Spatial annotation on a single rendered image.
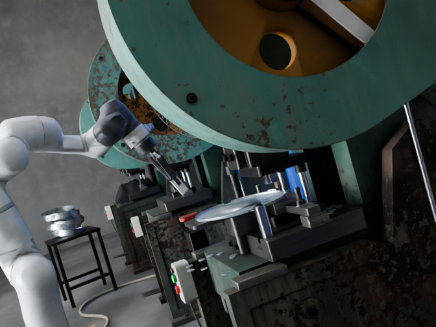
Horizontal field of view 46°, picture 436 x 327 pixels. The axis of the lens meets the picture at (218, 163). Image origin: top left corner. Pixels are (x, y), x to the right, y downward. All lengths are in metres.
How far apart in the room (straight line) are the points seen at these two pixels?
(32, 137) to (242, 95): 0.72
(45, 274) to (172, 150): 1.56
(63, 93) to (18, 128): 6.62
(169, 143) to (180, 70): 1.81
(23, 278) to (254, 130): 0.73
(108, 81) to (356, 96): 1.87
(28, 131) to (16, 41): 6.82
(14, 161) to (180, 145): 1.52
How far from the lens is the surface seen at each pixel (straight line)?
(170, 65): 1.07
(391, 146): 1.51
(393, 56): 1.28
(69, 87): 8.21
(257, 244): 1.46
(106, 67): 2.88
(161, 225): 3.08
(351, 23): 1.27
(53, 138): 1.63
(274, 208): 1.54
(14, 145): 1.50
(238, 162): 1.52
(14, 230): 1.51
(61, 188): 8.11
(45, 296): 1.50
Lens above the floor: 1.02
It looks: 3 degrees down
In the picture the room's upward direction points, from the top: 16 degrees counter-clockwise
